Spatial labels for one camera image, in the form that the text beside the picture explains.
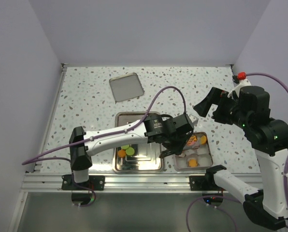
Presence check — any orange fish cookie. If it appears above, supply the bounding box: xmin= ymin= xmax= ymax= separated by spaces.
xmin=188 ymin=135 xmax=198 ymax=142

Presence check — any pink sandwich cookie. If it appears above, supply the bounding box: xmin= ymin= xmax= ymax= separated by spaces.
xmin=186 ymin=141 xmax=197 ymax=147

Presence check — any square tin lid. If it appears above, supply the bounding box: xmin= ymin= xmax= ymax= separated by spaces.
xmin=109 ymin=72 xmax=144 ymax=102

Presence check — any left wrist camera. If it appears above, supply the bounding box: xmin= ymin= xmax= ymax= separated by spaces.
xmin=188 ymin=114 xmax=199 ymax=127

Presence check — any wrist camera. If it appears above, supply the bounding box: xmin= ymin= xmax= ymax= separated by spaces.
xmin=188 ymin=114 xmax=199 ymax=127
xmin=228 ymin=72 xmax=251 ymax=99

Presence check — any flower edged orange cookie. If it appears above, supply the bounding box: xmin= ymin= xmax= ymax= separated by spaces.
xmin=187 ymin=159 xmax=198 ymax=168

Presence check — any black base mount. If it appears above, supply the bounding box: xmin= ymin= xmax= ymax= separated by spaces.
xmin=189 ymin=165 xmax=227 ymax=191
xmin=61 ymin=174 xmax=105 ymax=191

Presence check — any orange chip cookie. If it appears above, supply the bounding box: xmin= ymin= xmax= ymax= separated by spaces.
xmin=117 ymin=149 xmax=127 ymax=158

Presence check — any pink cookie tin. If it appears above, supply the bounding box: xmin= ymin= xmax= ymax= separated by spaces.
xmin=173 ymin=132 xmax=213 ymax=172

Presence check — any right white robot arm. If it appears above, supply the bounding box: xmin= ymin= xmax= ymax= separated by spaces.
xmin=193 ymin=86 xmax=288 ymax=231

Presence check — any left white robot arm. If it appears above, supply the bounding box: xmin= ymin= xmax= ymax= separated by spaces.
xmin=70 ymin=113 xmax=194 ymax=190

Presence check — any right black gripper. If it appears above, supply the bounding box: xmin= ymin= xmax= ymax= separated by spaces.
xmin=194 ymin=86 xmax=251 ymax=129

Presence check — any large steel tray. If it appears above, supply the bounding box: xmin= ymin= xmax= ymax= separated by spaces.
xmin=112 ymin=111 xmax=165 ymax=174

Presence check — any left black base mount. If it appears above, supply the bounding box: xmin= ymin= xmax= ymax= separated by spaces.
xmin=61 ymin=174 xmax=105 ymax=191

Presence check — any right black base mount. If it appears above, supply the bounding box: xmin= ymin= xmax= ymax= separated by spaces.
xmin=189 ymin=165 xmax=227 ymax=191

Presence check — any aluminium rail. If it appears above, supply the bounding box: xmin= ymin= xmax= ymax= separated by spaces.
xmin=20 ymin=173 xmax=226 ymax=193

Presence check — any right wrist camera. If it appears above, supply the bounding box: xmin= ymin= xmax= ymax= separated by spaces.
xmin=228 ymin=72 xmax=251 ymax=99

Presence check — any green sandwich cookie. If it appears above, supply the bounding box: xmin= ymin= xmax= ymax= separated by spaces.
xmin=121 ymin=145 xmax=130 ymax=150
xmin=125 ymin=147 xmax=135 ymax=156

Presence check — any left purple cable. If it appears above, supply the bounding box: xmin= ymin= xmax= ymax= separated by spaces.
xmin=22 ymin=86 xmax=187 ymax=165

